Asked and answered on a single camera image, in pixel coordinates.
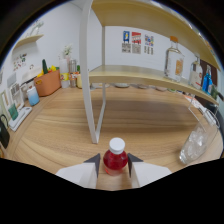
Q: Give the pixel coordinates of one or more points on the red wall poster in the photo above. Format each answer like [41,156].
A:
[136,43]

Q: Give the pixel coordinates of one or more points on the red liquid bottle white cap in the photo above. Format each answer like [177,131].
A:
[115,161]

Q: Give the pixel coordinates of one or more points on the multicolour wall poster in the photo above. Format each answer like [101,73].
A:
[149,45]

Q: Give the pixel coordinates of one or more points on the orange storage basket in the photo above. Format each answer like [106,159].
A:
[48,85]

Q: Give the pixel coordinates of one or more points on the clear vodka bottle red label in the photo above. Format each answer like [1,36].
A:
[196,75]

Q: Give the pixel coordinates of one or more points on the white frame wooden shelf rack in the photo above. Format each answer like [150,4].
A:
[133,75]

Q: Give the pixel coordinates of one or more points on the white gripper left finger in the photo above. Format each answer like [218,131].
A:
[83,173]

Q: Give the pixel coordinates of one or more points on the wooden wall shelf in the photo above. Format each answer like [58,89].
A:
[28,40]

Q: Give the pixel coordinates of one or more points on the white tray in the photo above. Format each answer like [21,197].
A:
[20,118]

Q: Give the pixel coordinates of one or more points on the green cup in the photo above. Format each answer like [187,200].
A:
[13,111]

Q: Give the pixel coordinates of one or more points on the clear glass with ice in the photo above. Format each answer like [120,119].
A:
[196,143]

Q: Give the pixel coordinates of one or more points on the blue wall poster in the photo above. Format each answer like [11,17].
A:
[126,41]

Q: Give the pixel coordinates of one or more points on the white and blue cup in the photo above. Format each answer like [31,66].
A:
[33,96]

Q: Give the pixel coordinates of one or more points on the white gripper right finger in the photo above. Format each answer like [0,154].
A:
[146,171]

